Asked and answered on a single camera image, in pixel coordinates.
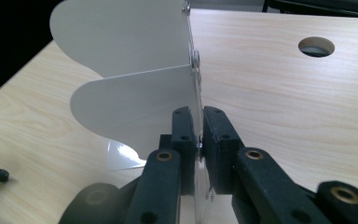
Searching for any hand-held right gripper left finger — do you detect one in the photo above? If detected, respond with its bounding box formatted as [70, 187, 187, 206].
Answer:
[159, 105, 199, 196]

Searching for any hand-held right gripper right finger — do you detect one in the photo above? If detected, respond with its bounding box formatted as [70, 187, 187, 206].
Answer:
[202, 105, 246, 195]

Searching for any white expandable metal file rack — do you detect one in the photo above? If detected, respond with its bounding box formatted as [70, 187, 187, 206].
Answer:
[49, 0, 214, 224]

